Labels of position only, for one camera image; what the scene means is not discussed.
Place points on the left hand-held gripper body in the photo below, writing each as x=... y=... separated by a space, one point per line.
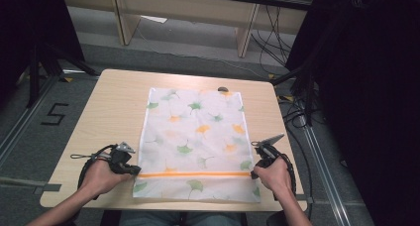
x=119 y=158

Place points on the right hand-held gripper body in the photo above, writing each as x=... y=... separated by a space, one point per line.
x=268 y=150

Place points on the leaf-print white mesh bag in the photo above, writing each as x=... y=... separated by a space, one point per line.
x=194 y=143

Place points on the person's right hand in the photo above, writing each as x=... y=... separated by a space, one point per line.
x=275 y=178

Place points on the person's left hand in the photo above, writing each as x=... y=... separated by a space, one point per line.
x=100 y=179

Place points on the person's blue jeans legs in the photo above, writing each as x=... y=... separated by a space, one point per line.
x=180 y=218

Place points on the black tripod stand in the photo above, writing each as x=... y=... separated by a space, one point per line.
x=305 y=87
x=39 y=64

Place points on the small dark round object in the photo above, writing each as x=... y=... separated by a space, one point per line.
x=223 y=89

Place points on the white paper sheet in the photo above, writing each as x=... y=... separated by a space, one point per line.
x=154 y=19

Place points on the light wooden desk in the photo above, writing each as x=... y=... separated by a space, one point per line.
x=185 y=8

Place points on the metal floor rail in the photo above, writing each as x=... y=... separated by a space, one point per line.
x=325 y=176
x=23 y=123

